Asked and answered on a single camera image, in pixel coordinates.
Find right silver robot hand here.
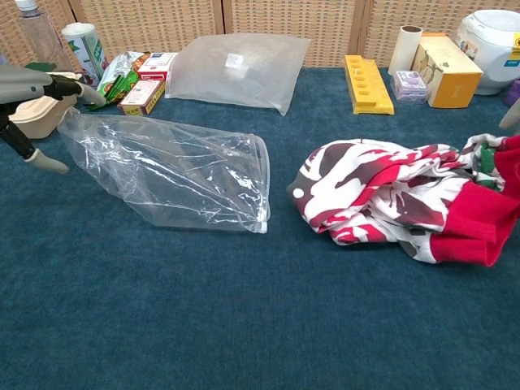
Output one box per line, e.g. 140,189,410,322
498,106,520,131

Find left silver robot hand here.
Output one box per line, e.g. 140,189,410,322
0,65,107,175

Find red white patterned garment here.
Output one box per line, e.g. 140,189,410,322
286,133,520,268

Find clear plastic zip bag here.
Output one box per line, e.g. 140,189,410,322
56,107,271,235

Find green snack bag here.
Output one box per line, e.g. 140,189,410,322
84,51,151,112

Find frosted plastic bag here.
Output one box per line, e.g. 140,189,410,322
164,32,312,117

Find purple box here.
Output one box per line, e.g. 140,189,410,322
503,79,520,107

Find beige lidded lunch box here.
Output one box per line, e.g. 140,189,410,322
7,71,82,141

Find clear plastic bottle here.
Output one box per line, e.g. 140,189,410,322
15,0,74,74

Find white and green canister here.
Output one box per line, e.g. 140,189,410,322
61,23,110,89

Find yellow and cream carton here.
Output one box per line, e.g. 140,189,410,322
410,32,484,109

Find white rice cooker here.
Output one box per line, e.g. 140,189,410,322
455,8,520,97

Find small lavender soap box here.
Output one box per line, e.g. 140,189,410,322
390,70,430,102

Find brown and white box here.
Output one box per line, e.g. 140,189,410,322
117,78,166,118

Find white paper roll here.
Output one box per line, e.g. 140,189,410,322
388,25,424,77

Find red and white box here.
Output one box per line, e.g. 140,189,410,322
136,52,180,82

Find yellow block with round holes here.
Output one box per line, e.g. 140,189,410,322
344,54,396,115

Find woven wicker folding screen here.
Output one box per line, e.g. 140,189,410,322
0,0,520,72

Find blue carpet table cover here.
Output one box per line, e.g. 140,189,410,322
0,67,520,390

